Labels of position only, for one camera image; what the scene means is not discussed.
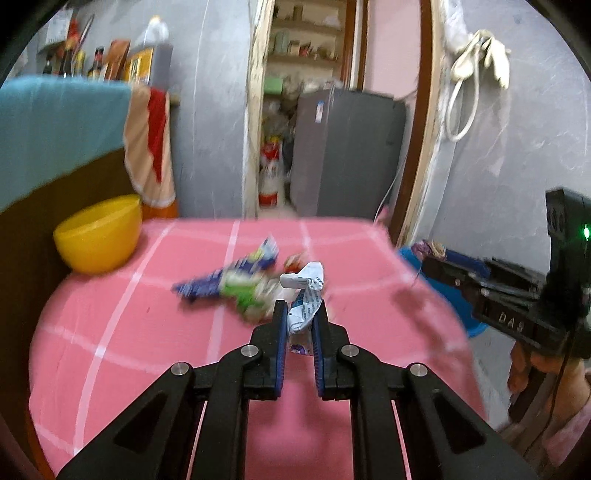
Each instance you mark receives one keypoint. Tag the blue white snack wrapper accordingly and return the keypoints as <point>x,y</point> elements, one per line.
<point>217,279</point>

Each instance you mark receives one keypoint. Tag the dark glass bottle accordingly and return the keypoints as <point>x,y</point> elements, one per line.
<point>96,62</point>

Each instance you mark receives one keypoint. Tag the brown packet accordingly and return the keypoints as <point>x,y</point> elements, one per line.
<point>117,60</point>

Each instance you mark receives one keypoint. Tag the brown wooden cabinet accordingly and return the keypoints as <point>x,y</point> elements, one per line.
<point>27,277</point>

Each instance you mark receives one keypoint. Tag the green snack wrapper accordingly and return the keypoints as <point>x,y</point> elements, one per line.
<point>247,295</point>

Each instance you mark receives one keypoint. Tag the blue plastic basin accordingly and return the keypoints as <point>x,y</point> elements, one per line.
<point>455,295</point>

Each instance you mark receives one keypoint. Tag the crumpled purple wrapper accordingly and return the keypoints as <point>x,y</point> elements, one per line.
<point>429,249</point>

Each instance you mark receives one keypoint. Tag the grey box with orange label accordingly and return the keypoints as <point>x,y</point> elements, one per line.
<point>147,64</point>

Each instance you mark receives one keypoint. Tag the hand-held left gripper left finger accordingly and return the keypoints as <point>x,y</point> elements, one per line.
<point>278,355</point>

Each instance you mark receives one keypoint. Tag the yellow plastic bowl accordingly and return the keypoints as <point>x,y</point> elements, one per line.
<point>99,240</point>

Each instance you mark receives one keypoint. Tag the grey refrigerator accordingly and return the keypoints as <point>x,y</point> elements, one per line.
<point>344,152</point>

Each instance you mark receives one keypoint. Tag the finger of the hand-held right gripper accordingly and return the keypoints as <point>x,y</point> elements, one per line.
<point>455,274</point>
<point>515,274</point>

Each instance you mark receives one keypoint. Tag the teal cloth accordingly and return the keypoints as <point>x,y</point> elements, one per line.
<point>55,134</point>

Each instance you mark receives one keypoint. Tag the brown wooden door frame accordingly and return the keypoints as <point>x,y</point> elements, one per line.
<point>425,115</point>

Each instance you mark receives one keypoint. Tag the orange red striped cloth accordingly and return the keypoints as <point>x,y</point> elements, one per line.
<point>147,147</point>

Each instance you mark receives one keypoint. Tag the red white cylinder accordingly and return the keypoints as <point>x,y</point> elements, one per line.
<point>271,170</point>

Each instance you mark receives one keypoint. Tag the pink garment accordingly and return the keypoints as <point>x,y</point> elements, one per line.
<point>565,434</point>

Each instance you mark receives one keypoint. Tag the orange plastic item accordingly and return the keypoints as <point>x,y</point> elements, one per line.
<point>159,211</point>

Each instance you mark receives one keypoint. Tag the person's right hand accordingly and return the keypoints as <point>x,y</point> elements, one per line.
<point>519,369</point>

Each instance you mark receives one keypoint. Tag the small red wrapper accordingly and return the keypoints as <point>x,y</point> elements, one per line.
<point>293,262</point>

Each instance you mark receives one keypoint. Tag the pink checked tablecloth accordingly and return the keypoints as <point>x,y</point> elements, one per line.
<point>184,369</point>

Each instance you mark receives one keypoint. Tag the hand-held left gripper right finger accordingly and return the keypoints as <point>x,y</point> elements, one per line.
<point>318,360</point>

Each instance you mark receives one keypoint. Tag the pale wooden door frame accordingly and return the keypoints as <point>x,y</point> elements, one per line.
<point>254,115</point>

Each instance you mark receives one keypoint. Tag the white plastic bag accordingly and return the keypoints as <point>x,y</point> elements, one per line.
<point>154,30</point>

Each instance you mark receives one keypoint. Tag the wall shelf with jars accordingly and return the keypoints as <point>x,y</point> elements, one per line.
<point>304,32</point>

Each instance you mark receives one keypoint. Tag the red capped bottle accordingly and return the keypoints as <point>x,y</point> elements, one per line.
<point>69,50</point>

